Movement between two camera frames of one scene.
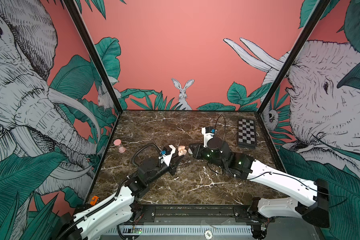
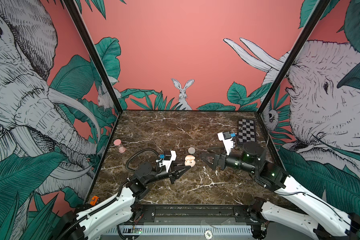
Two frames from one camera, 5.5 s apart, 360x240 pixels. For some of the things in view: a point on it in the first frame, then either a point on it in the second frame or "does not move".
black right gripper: (198, 154) -> (222, 158)
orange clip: (94, 200) does not move
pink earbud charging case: (181, 150) -> (189, 160)
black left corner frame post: (77, 19) does not move
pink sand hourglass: (117, 142) does not move
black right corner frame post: (319, 10) does not move
